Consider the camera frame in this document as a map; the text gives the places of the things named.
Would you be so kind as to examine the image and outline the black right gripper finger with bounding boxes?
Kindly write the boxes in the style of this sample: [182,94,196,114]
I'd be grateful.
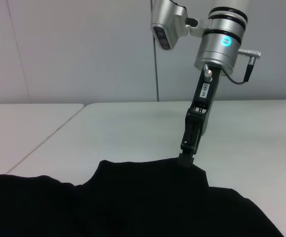
[178,110,203,170]

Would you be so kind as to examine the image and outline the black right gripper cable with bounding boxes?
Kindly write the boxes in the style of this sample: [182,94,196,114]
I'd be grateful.
[203,48,262,85]

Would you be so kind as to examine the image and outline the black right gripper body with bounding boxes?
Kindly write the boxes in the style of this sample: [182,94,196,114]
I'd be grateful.
[189,66,221,137]

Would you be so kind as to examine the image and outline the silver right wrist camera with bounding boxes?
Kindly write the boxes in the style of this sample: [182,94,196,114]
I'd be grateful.
[150,0,199,51]

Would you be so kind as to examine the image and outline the black shirt with FREE print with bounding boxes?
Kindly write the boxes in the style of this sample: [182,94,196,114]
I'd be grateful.
[0,159,286,237]

